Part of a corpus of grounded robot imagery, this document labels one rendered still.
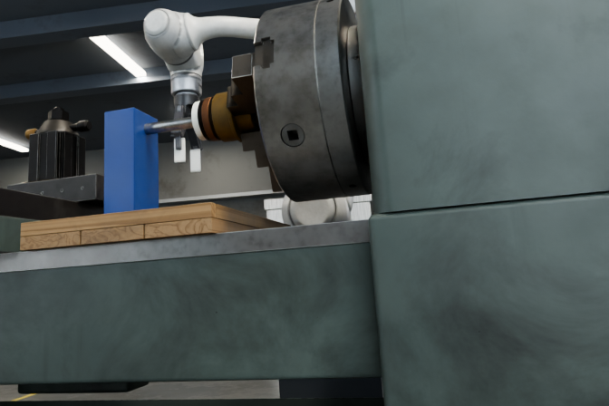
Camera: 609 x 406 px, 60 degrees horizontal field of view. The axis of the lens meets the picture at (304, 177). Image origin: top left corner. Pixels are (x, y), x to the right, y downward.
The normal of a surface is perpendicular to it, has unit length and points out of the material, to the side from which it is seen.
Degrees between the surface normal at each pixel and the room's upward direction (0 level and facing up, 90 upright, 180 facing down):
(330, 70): 95
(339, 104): 113
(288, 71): 92
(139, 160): 90
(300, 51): 81
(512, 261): 90
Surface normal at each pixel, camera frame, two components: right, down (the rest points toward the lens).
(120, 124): -0.26, -0.17
